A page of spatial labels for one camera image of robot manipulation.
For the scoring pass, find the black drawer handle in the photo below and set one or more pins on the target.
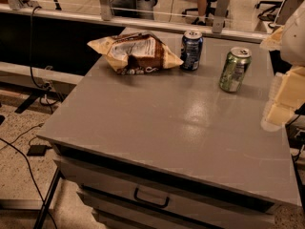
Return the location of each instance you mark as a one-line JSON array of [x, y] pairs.
[[151, 197]]

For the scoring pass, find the brown chip bag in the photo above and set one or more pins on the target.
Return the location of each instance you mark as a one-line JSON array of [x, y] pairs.
[[136, 53]]

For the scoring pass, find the black power adapter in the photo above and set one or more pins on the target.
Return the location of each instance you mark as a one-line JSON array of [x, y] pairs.
[[37, 150]]

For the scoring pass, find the green soda can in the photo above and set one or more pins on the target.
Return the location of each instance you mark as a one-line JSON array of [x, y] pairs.
[[237, 62]]

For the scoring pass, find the grey drawer cabinet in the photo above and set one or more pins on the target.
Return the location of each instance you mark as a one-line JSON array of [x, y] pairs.
[[179, 133]]

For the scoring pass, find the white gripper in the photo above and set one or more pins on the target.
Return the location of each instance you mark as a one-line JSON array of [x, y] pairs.
[[294, 38]]

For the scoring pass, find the blue soda can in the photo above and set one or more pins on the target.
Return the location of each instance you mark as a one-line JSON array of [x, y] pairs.
[[192, 43]]

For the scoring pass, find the seated person in jeans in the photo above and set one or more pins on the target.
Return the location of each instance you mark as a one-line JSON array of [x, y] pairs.
[[142, 9]]

